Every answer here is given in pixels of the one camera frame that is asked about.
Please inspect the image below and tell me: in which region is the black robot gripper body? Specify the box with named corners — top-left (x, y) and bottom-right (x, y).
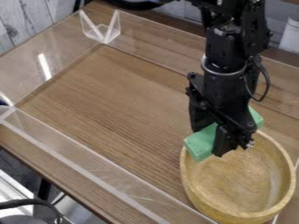
top-left (184, 65), bottom-right (260, 151)

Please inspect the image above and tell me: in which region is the white cylindrical container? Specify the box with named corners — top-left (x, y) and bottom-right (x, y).
top-left (279, 16), bottom-right (299, 54)

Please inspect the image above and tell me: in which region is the black table leg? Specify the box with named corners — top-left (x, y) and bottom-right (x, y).
top-left (37, 178), bottom-right (52, 200)

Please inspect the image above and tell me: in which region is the brown wooden bowl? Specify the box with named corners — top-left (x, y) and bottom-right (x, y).
top-left (180, 131), bottom-right (295, 224)

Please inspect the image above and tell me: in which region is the clear acrylic tray wall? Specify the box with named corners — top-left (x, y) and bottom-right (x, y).
top-left (0, 5), bottom-right (299, 224)

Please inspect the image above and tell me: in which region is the green rectangular block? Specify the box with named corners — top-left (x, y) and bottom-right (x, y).
top-left (183, 107), bottom-right (264, 162)

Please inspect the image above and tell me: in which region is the black cable loop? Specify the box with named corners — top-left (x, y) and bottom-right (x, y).
top-left (0, 198), bottom-right (65, 224)

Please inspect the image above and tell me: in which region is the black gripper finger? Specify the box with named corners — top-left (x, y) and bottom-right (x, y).
top-left (188, 94), bottom-right (215, 132)
top-left (212, 125), bottom-right (247, 158)

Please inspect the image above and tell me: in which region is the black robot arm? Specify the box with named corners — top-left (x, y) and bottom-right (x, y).
top-left (184, 0), bottom-right (271, 160)

